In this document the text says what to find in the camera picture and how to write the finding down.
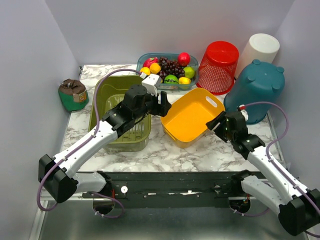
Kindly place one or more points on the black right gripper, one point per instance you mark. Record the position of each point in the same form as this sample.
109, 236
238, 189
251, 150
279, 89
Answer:
211, 124

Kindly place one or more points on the green pot with brown top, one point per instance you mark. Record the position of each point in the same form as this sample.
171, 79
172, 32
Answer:
73, 95

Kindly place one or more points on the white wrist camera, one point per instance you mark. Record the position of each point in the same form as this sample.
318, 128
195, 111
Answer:
151, 82
242, 109

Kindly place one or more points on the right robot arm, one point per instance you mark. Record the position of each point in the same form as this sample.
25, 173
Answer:
296, 206

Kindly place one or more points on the orange fruit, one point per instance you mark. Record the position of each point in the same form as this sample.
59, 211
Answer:
155, 68

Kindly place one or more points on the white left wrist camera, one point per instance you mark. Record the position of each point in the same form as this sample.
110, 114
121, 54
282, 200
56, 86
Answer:
151, 82

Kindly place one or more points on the yellow lemon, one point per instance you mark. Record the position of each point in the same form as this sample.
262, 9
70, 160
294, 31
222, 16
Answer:
145, 70

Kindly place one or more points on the red apple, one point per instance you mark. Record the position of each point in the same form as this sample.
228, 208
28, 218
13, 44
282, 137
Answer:
183, 59

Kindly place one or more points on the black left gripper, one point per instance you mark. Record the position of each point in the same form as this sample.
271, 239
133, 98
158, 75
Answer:
162, 109

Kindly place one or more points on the red mesh basket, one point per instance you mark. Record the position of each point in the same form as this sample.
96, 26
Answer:
217, 69

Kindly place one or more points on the white cylindrical container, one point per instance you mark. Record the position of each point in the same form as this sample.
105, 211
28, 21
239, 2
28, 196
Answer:
261, 46

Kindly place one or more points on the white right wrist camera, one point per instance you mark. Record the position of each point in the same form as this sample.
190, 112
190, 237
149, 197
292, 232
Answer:
242, 109

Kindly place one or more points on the pink dragon fruit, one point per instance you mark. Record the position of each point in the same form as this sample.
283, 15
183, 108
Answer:
148, 62

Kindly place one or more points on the dark purple grape bunch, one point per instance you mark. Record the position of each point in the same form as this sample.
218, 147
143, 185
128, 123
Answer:
170, 67

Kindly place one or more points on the olive green plastic tub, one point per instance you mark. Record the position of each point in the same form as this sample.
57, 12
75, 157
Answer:
111, 93

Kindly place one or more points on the clear teal fruit basket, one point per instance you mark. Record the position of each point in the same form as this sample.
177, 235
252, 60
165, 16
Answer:
172, 57

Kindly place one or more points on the yellow plastic bin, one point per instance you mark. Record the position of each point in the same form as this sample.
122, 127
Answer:
186, 120

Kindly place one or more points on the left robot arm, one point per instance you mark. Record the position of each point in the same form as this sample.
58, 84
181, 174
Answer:
87, 145

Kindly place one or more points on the teal plastic bucket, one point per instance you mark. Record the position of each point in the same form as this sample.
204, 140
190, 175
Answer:
259, 81

